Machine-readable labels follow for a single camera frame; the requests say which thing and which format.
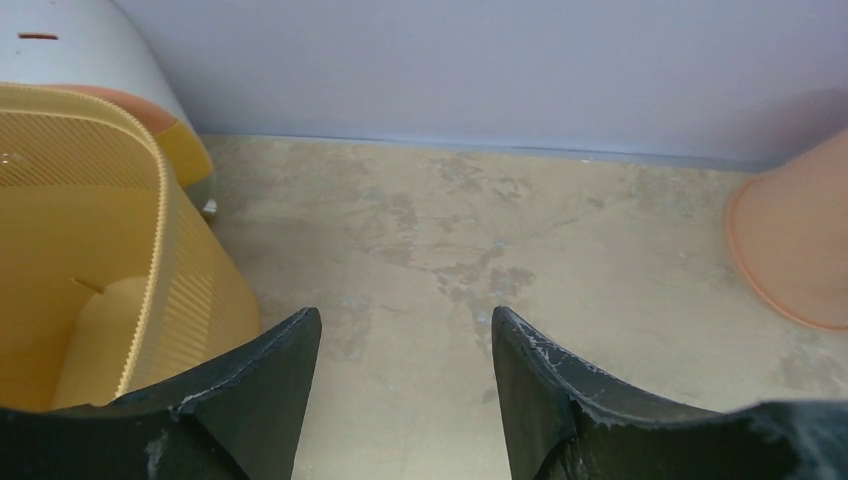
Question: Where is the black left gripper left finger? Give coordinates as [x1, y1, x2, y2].
[1, 307, 322, 479]

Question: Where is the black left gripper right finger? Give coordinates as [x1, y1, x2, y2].
[491, 306, 847, 479]

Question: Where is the yellow slatted plastic basket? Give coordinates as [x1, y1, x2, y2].
[1, 84, 261, 412]

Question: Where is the orange plastic bucket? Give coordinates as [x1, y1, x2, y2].
[724, 132, 847, 331]

